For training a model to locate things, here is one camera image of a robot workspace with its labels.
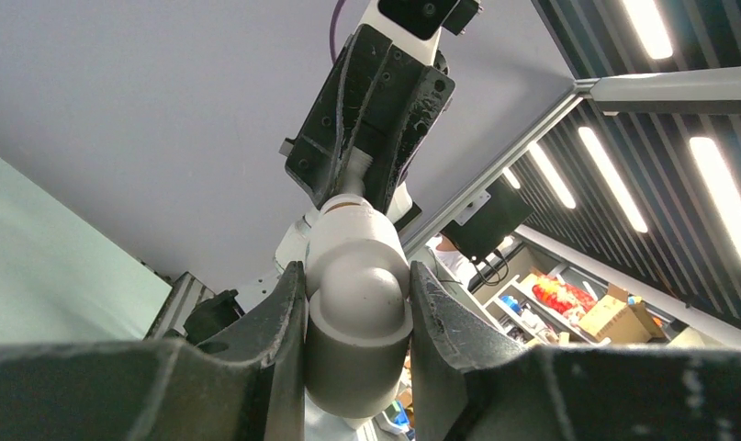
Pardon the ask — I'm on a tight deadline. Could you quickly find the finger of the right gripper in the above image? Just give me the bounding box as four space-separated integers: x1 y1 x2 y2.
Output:
360 57 455 213
285 24 392 208

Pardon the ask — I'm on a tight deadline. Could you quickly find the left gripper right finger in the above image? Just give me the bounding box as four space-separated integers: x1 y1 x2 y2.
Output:
410 262 529 440

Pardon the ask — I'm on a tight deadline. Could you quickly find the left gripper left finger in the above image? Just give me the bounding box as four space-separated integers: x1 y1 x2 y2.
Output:
197 261 307 440

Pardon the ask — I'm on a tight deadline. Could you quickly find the white plastic faucet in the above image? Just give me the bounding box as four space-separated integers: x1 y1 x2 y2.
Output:
341 148 373 197

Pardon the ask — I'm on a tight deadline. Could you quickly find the white elbow fitting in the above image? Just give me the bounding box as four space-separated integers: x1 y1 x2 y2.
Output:
304 194 412 420

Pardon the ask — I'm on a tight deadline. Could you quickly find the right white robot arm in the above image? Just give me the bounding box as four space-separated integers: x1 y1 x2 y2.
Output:
278 23 455 350

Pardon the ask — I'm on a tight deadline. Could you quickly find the storage shelf with boxes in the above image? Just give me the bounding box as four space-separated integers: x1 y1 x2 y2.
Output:
470 265 687 345

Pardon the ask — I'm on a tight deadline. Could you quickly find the black monitor screen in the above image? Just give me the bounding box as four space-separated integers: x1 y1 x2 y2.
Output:
441 178 533 264

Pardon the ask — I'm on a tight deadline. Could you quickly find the ceiling light strip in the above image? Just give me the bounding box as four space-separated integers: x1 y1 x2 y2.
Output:
578 127 648 233

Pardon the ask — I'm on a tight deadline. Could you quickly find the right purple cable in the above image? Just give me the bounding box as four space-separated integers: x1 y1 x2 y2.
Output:
328 0 348 62

